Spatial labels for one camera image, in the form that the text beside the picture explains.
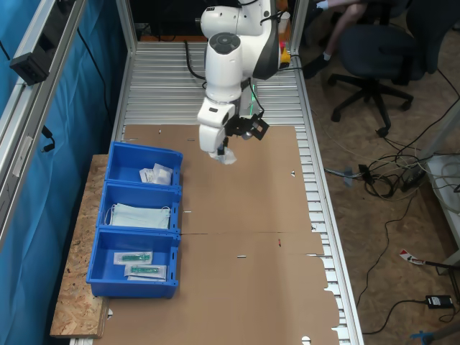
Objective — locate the black power adapter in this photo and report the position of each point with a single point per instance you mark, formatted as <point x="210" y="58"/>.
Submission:
<point x="438" y="301"/>

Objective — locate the blue tape piece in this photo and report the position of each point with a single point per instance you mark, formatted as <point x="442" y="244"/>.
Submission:
<point x="421" y="336"/>

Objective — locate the clear gauze pad packet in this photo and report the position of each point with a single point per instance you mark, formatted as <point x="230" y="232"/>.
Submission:
<point x="163" y="174"/>

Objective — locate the person's leg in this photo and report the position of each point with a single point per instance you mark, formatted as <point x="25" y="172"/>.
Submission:
<point x="341" y="28"/>
<point x="332" y="3"/>

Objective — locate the aluminium frame post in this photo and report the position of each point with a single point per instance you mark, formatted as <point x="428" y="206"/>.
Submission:
<point x="126" y="36"/>
<point x="296" y="21"/>

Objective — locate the white printed flat packet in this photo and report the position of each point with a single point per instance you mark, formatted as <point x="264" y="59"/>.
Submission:
<point x="145" y="175"/>

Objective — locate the white gauze roll packet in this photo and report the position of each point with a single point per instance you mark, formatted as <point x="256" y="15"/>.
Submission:
<point x="227" y="158"/>

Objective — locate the yellow emergency stop box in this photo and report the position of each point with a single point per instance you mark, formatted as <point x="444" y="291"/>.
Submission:
<point x="284" y="57"/>

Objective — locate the white plastic bottle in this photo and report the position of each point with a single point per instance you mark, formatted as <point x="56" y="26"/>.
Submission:
<point x="284" y="25"/>

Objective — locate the brown cardboard sheet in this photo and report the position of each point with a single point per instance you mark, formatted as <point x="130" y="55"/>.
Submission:
<point x="233" y="215"/>

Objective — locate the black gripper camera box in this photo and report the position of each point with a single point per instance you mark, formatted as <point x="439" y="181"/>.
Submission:
<point x="257" y="127"/>

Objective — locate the dark office chair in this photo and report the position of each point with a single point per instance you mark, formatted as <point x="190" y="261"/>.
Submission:
<point x="377" y="50"/>

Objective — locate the blue plastic bin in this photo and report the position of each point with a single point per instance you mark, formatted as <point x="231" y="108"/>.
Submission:
<point x="108" y="262"/>
<point x="140" y="192"/>
<point x="143" y="154"/>

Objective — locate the black metal stand foot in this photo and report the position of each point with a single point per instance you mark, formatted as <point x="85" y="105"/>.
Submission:
<point x="443" y="267"/>

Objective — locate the red white sticker piece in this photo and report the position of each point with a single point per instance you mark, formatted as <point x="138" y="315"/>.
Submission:
<point x="409" y="257"/>

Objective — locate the black floor power strip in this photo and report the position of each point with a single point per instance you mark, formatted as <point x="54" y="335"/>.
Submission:
<point x="413" y="178"/>

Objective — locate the black floor plug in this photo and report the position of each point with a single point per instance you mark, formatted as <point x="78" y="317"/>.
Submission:
<point x="363" y="169"/>

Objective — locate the stack of face masks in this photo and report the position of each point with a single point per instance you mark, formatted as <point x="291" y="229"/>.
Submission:
<point x="138" y="215"/>

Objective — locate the clear packet with green syringe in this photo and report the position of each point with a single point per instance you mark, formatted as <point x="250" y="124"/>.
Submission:
<point x="146" y="270"/>
<point x="133" y="257"/>

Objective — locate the horizontal aluminium frame beam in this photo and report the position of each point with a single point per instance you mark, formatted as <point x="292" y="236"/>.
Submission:
<point x="21" y="118"/>

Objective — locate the grey aluminium table leg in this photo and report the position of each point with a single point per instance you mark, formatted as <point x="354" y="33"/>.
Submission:
<point x="443" y="129"/>

